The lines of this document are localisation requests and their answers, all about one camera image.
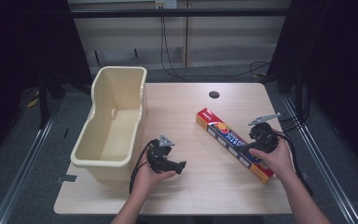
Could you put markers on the long colourful plastic wrap box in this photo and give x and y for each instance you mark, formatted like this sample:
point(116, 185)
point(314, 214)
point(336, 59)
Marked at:
point(233, 143)

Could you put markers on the black crossbar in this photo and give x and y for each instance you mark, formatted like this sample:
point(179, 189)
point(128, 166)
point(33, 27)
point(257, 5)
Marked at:
point(177, 12)

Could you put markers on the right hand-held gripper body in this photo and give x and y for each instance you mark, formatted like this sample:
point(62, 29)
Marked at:
point(264, 135)

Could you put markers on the person's left hand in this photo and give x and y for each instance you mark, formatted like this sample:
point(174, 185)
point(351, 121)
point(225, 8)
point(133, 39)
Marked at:
point(149, 178)

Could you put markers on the black tape strip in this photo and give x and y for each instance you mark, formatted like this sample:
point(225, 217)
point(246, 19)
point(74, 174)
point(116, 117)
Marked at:
point(66, 178)

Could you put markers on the person's right hand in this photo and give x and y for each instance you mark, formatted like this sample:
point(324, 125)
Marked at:
point(273, 160)

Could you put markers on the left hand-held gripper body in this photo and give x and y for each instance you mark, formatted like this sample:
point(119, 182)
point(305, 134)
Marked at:
point(159, 153)

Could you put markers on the black metal stand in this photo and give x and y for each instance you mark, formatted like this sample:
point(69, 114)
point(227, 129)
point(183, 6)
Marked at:
point(298, 90)
point(45, 93)

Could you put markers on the cream plastic bin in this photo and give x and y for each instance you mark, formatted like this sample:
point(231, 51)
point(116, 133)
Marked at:
point(115, 130)

